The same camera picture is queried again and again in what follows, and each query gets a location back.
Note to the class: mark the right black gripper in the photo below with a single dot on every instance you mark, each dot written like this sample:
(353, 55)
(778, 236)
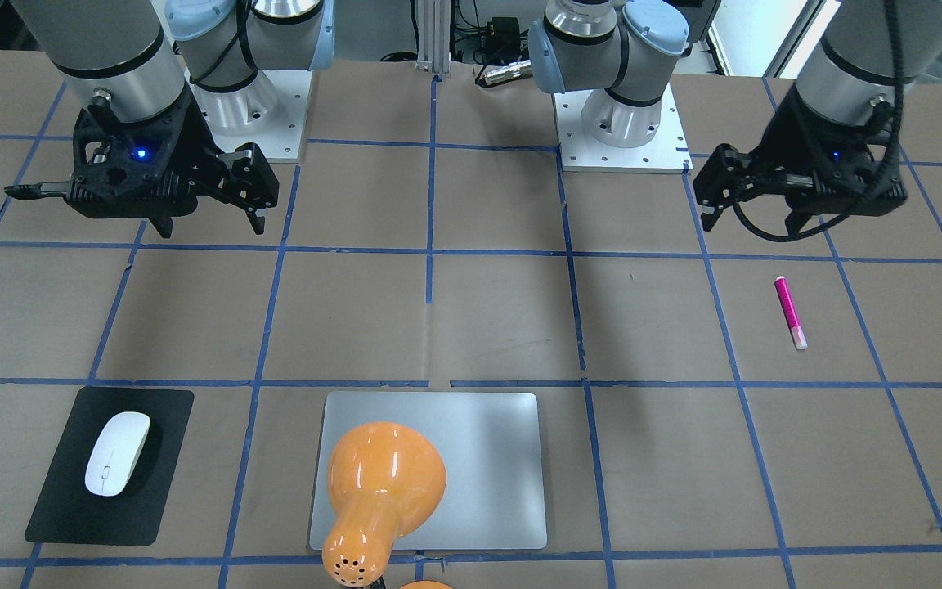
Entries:
(195, 146)

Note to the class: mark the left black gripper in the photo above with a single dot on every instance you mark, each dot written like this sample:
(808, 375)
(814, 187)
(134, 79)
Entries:
(783, 146)

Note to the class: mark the pink marker pen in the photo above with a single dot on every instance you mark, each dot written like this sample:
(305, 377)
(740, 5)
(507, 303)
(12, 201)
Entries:
(788, 307)

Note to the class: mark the white computer mouse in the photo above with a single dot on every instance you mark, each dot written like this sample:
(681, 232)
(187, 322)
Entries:
(112, 460)

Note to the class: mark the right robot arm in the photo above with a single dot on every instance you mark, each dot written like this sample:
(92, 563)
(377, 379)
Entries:
(194, 101)

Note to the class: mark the black mousepad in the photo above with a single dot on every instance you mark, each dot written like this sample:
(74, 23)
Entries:
(66, 513)

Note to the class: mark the silver laptop notebook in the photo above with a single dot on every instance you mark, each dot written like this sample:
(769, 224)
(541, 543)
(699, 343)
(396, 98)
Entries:
(490, 444)

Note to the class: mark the silver cylindrical connector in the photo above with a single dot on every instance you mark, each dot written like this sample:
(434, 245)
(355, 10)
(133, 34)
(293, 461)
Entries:
(494, 76)

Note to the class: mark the orange desk lamp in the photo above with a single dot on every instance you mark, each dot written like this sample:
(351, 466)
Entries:
(384, 481)

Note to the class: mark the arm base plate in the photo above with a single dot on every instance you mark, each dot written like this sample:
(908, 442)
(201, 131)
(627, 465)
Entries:
(597, 135)
(270, 112)

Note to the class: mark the aluminium frame post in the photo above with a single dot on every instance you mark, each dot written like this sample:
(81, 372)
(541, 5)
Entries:
(433, 36)

